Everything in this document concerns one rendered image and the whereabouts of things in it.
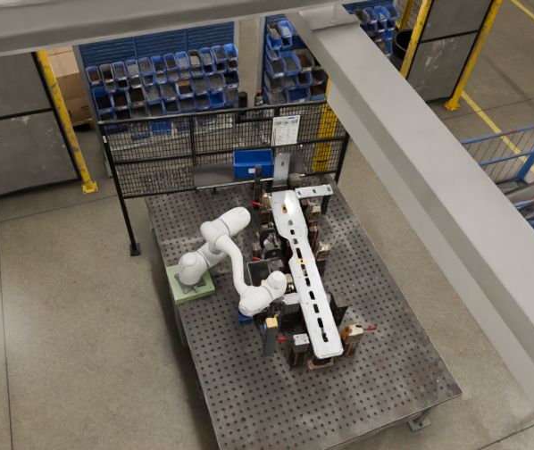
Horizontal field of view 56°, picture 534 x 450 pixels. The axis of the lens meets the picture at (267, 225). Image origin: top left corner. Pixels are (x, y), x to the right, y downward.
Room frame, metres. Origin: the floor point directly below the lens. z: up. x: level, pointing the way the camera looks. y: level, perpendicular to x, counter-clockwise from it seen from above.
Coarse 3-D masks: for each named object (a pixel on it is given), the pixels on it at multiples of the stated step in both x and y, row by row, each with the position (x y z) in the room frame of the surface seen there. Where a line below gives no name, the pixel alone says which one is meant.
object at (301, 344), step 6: (294, 336) 1.35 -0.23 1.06; (300, 336) 1.35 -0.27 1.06; (306, 336) 1.36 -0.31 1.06; (300, 342) 1.31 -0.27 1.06; (306, 342) 1.32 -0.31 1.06; (294, 348) 1.30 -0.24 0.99; (300, 348) 1.30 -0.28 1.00; (306, 348) 1.31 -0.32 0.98; (294, 354) 1.30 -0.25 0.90; (300, 354) 1.31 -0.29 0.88; (288, 360) 1.34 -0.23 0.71; (294, 360) 1.30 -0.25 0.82; (300, 360) 1.31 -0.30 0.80; (294, 366) 1.30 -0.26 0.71; (300, 366) 1.30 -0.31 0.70
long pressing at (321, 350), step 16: (272, 192) 2.57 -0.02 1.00; (288, 192) 2.58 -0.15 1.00; (272, 208) 2.40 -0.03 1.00; (288, 208) 2.42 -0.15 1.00; (304, 224) 2.28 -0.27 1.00; (288, 240) 2.12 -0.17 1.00; (304, 240) 2.13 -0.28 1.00; (304, 256) 1.99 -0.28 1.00; (304, 288) 1.73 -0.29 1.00; (320, 288) 1.74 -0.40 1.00; (304, 304) 1.61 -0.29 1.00; (320, 304) 1.62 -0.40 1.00; (320, 336) 1.39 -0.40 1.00; (336, 336) 1.40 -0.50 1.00; (320, 352) 1.29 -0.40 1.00; (336, 352) 1.30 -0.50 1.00
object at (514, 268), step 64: (0, 0) 0.71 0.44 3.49; (64, 0) 0.79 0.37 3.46; (128, 0) 0.83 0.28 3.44; (192, 0) 0.88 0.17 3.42; (256, 0) 0.93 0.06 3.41; (320, 0) 0.95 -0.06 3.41; (384, 64) 0.87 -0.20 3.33; (384, 128) 0.69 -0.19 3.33; (448, 192) 0.54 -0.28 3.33; (512, 256) 0.43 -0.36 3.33; (512, 320) 0.34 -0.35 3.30
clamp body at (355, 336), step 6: (354, 324) 1.47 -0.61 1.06; (360, 324) 1.47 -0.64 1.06; (354, 330) 1.42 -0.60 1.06; (360, 330) 1.43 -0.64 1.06; (348, 336) 1.39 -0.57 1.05; (354, 336) 1.39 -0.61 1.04; (360, 336) 1.41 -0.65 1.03; (342, 342) 1.43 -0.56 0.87; (348, 342) 1.39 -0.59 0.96; (354, 342) 1.40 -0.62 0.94; (348, 348) 1.40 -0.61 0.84; (354, 348) 1.41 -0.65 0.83; (342, 354) 1.39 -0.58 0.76; (348, 354) 1.40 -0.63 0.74; (354, 354) 1.42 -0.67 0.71
